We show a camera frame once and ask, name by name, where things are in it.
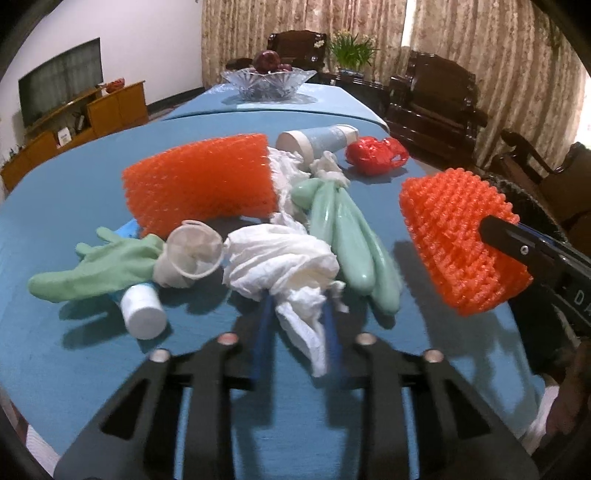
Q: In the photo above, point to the wooden TV cabinet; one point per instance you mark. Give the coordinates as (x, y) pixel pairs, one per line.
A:
(93, 114)

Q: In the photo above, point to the green rubber glove left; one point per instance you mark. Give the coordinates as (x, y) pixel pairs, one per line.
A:
(115, 265)

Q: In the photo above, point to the orange foam net front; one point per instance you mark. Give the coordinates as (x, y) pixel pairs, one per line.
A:
(443, 213)

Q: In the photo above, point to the green rubber glove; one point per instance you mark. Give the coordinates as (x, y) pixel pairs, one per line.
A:
(115, 265)
(366, 265)

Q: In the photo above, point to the dark wooden side table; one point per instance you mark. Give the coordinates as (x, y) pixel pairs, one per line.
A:
(373, 94)

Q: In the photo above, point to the white tissue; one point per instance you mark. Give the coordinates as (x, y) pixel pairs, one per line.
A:
(286, 173)
(298, 270)

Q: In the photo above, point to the dark wooden armchair right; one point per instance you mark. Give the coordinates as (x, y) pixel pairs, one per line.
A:
(434, 108)

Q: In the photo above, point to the red plastic bag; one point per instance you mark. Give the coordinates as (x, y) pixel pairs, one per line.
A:
(372, 157)

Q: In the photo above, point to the dark wooden armchair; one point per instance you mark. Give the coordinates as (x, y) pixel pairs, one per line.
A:
(434, 108)
(302, 49)

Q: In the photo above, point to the potted green plant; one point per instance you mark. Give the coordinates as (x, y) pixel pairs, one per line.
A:
(352, 52)

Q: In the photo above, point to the small white bottle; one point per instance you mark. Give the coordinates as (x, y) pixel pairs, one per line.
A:
(142, 312)

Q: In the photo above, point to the small white crumpled wad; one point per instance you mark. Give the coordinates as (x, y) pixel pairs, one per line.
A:
(327, 168)

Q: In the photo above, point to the green rubber glove right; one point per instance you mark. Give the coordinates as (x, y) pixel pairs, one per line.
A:
(366, 265)

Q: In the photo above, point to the clear plastic cup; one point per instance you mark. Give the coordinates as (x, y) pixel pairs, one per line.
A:
(191, 252)

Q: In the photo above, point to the light blue paper cup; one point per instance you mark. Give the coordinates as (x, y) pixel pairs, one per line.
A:
(311, 143)

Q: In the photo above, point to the flat screen television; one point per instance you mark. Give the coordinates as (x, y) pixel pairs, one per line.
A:
(59, 80)

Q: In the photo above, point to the orange foam net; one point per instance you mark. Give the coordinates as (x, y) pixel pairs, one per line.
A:
(443, 213)
(218, 177)

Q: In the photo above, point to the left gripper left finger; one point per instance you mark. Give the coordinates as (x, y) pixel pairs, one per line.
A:
(133, 435)

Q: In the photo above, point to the white tissue behind net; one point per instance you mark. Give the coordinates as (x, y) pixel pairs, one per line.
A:
(286, 173)

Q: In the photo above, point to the dark red fruit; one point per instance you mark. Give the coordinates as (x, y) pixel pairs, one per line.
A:
(269, 61)

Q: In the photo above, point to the dark wooden armchair left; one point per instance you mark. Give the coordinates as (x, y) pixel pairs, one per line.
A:
(302, 49)

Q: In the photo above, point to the glass fruit bowl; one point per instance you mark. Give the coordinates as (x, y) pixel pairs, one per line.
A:
(279, 85)

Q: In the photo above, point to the wooden chair far right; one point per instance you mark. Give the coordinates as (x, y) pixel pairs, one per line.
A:
(564, 190)

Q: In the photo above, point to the orange foam net back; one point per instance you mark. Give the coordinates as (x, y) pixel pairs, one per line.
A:
(218, 177)

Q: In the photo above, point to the person right hand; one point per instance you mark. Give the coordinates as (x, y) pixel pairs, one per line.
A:
(573, 399)

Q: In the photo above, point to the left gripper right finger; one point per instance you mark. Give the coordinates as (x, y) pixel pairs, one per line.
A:
(419, 401)

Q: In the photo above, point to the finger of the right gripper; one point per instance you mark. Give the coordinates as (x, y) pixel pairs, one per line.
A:
(526, 249)

